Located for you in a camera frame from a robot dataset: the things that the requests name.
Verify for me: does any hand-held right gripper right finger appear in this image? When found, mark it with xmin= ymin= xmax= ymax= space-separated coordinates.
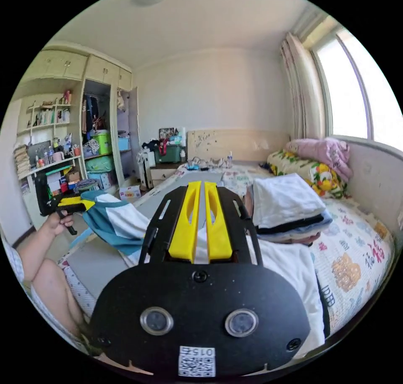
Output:
xmin=204 ymin=181 xmax=235 ymax=263

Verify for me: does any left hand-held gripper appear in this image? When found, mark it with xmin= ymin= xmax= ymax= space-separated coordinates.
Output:
xmin=46 ymin=195 xmax=96 ymax=237

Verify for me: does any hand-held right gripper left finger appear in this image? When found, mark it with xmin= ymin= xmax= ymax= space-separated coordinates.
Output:
xmin=167 ymin=181 xmax=202 ymax=264

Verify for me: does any white and green short sleeve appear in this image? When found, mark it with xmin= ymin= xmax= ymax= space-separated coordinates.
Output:
xmin=81 ymin=191 xmax=330 ymax=358

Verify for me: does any person's left forearm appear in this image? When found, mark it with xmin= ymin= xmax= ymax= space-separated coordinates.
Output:
xmin=16 ymin=226 xmax=60 ymax=283

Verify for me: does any person's left hand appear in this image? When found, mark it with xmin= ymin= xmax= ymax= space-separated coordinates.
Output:
xmin=44 ymin=212 xmax=75 ymax=237

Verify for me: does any white carton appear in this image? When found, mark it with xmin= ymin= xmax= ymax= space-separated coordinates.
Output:
xmin=119 ymin=184 xmax=141 ymax=201

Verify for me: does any wooden nightstand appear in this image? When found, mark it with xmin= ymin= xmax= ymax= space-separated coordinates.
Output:
xmin=149 ymin=162 xmax=187 ymax=189

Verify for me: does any cream shelf with desk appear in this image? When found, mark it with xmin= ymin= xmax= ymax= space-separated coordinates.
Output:
xmin=12 ymin=89 xmax=85 ymax=207

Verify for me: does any cream cupboard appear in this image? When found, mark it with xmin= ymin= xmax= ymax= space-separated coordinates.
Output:
xmin=41 ymin=47 xmax=141 ymax=199

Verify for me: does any pile of clothes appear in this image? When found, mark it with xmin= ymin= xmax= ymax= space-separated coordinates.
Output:
xmin=251 ymin=173 xmax=334 ymax=243

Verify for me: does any green storage box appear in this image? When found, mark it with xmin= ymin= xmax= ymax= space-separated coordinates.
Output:
xmin=153 ymin=144 xmax=184 ymax=165

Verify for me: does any person's body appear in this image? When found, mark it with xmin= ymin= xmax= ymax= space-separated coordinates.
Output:
xmin=0 ymin=232 xmax=98 ymax=357

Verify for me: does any yellow floral pillow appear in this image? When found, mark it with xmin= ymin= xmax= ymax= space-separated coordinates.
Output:
xmin=267 ymin=149 xmax=348 ymax=199

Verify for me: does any bed with printed quilt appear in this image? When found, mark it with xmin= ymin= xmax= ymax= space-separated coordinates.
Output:
xmin=58 ymin=129 xmax=398 ymax=344

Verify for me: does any pink rolled blanket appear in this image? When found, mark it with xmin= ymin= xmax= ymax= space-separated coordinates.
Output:
xmin=285 ymin=137 xmax=354 ymax=180

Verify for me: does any pale curtain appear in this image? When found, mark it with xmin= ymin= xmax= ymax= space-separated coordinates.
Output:
xmin=279 ymin=32 xmax=333 ymax=145

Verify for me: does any window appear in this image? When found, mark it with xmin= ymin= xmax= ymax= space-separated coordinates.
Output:
xmin=310 ymin=20 xmax=403 ymax=142

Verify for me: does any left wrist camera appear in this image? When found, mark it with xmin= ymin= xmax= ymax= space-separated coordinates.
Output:
xmin=34 ymin=169 xmax=53 ymax=217

